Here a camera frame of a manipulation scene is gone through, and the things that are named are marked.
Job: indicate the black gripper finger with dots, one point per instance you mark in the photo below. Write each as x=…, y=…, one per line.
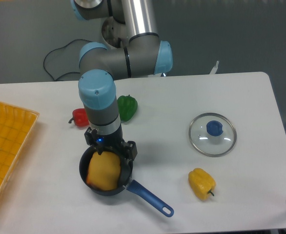
x=97, y=141
x=128, y=150

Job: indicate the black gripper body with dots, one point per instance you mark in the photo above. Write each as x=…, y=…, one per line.
x=109, y=140

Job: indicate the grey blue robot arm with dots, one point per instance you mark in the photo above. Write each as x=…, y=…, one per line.
x=96, y=86

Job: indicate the red bell pepper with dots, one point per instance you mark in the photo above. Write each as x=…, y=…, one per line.
x=79, y=117

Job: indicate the green bell pepper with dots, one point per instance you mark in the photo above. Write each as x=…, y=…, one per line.
x=127, y=106

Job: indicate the yellow bell pepper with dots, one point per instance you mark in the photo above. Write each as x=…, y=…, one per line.
x=201, y=183

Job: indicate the glass lid blue knob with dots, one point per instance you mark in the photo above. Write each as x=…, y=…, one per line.
x=212, y=134

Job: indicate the yellow plastic basket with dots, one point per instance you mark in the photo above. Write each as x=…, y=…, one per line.
x=16, y=124

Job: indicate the black pot blue handle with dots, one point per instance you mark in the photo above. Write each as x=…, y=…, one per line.
x=125, y=181

